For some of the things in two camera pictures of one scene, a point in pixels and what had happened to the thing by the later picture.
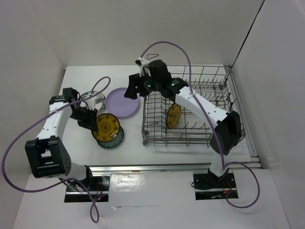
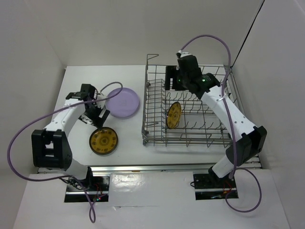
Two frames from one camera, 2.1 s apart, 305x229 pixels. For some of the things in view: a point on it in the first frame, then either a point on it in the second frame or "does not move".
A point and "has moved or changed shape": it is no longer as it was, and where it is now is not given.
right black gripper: x=135 y=80 → x=171 y=72
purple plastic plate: x=117 y=104 does not move
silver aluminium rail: x=119 y=169 does not move
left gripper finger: x=94 y=124 → x=103 y=117
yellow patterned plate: x=173 y=115 does not move
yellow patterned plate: x=108 y=127 has moved or changed shape
